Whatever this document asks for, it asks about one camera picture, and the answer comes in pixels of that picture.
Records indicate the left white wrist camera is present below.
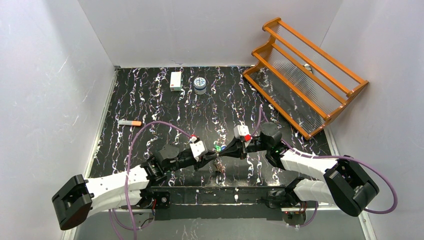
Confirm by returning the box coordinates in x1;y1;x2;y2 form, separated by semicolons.
189;140;208;162

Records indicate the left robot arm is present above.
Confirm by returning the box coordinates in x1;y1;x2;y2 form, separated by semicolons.
51;144;219;231

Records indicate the orange wooden shoe rack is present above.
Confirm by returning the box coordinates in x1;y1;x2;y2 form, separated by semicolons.
243;17;368;138

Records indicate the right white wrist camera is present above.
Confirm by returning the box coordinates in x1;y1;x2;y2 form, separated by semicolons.
233;125;252;147

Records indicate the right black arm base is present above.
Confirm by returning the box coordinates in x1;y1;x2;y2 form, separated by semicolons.
257;190;308;226

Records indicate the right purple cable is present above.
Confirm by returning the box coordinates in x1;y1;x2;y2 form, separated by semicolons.
245;105;398;229

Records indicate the aluminium rail frame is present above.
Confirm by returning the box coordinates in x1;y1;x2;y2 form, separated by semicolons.
61;187;378;240

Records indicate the metal keyring with red handle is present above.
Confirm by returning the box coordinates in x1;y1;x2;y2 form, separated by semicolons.
213;144;226;175

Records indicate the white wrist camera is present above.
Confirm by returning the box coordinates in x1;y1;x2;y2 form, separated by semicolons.
233;125;252;147
189;140;208;162

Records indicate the white small box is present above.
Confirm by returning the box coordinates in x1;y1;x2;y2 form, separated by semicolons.
169;71;182;92

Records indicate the purple cable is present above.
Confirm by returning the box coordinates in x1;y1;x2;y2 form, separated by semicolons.
245;105;398;229
108;120;200;240

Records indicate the white orange marker tube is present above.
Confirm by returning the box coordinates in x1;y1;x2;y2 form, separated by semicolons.
118;119;142;127

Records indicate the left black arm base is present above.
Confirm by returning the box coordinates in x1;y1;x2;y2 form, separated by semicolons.
128;190;170;210

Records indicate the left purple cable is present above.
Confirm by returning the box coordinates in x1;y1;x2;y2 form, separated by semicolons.
108;120;200;240

